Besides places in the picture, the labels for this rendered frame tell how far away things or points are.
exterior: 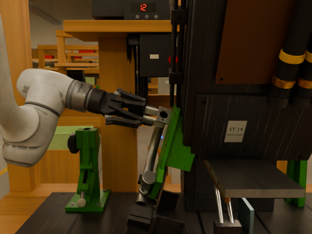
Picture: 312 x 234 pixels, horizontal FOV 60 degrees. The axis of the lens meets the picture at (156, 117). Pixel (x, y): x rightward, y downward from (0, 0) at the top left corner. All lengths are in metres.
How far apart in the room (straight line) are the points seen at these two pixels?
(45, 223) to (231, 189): 0.61
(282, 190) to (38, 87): 0.66
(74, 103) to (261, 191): 0.54
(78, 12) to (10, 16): 10.06
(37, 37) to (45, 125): 10.78
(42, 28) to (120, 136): 10.52
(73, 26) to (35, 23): 10.61
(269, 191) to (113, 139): 0.68
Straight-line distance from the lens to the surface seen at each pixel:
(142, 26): 0.96
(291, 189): 0.62
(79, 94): 0.80
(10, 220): 1.07
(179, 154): 0.73
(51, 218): 0.99
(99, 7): 1.04
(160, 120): 0.79
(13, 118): 0.71
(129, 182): 1.15
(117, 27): 0.96
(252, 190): 0.59
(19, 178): 1.27
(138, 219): 0.78
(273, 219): 1.00
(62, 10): 11.40
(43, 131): 0.77
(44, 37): 11.44
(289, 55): 0.58
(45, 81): 0.83
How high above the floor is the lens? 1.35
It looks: 8 degrees down
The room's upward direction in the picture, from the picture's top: straight up
